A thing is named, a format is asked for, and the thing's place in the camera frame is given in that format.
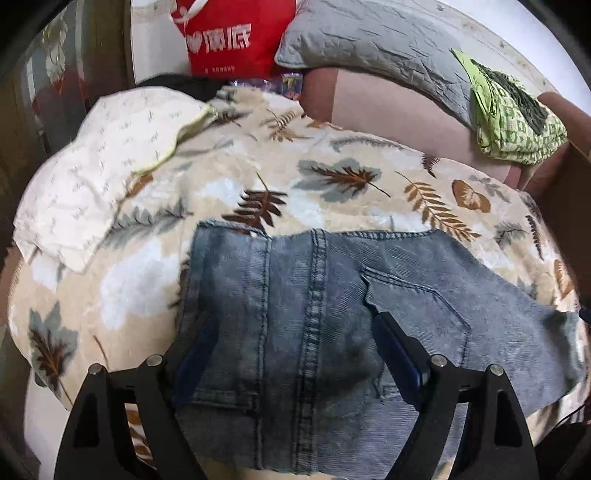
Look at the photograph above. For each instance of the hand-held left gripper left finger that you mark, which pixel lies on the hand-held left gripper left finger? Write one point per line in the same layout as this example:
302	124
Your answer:
193	369

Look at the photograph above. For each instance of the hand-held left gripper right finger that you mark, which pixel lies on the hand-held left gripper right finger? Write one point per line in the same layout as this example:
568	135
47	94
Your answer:
400	364

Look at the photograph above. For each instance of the blue denim pants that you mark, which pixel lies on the blue denim pants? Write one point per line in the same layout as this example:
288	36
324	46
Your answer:
318	300

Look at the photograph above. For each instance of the beige leaf-print blanket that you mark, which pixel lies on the beige leaf-print blanket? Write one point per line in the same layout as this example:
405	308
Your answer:
323	184

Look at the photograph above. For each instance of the white small-print pillow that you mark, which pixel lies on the white small-print pillow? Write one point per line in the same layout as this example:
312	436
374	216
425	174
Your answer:
106	157

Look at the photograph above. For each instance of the brown cardboard box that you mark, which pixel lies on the brown cardboard box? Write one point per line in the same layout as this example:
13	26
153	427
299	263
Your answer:
565	203

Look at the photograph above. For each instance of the pink sofa cushion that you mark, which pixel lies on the pink sofa cushion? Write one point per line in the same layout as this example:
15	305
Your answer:
383	110

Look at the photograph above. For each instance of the green patterned cloth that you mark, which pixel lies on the green patterned cloth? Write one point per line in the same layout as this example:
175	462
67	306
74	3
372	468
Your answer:
512	124

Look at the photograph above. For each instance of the black cloth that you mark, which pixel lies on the black cloth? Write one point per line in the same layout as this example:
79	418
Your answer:
178	84

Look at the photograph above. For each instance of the colourful small packets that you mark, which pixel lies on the colourful small packets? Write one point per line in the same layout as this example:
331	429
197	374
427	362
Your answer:
281	85

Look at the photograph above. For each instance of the grey quilted pillow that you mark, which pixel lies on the grey quilted pillow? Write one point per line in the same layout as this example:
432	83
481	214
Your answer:
369	41

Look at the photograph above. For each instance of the red shopping bag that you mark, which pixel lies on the red shopping bag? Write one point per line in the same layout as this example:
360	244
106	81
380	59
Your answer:
226	37

